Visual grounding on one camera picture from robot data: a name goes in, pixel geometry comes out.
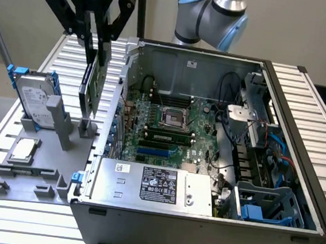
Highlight green graphics card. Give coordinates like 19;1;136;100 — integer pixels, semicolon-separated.
75;13;117;121

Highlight black upright pole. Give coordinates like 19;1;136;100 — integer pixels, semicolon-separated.
132;0;149;40

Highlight CPU socket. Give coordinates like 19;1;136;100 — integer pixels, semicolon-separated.
156;106;190;130

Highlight green motherboard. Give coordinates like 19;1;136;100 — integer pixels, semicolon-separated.
112;87;235;178

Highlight black installed RAM stick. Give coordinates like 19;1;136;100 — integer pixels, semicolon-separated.
144;128;194;147

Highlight blue expansion slot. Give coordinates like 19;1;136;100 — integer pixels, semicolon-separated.
136;145;170;159

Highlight silver CPU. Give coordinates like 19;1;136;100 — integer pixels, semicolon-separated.
11;138;38;161

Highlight grey plastic parts rack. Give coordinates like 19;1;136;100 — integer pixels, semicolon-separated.
0;90;102;210

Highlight dark RAM stick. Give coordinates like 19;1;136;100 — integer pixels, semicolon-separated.
0;164;57;176

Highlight small silver heat sink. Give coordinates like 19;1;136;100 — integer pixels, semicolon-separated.
180;162;200;175

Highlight blue case latch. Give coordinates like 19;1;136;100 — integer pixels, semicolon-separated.
71;170;86;185

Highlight silver power supply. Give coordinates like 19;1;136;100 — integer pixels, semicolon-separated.
84;155;217;217

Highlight black open PC case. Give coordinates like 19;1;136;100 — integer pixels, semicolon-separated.
64;32;326;244

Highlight blue plastic clip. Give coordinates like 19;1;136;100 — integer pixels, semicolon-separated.
240;203;265;223

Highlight hard disk with blue bracket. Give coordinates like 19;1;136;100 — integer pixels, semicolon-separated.
1;64;70;134

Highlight black looped wire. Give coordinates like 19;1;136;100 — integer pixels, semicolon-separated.
213;70;243;127

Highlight silver metal drive bracket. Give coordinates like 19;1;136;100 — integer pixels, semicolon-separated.
223;69;284;150

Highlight blue flat data wire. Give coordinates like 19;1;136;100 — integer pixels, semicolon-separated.
262;131;295;187

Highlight red wire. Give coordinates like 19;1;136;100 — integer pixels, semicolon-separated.
257;122;301;184

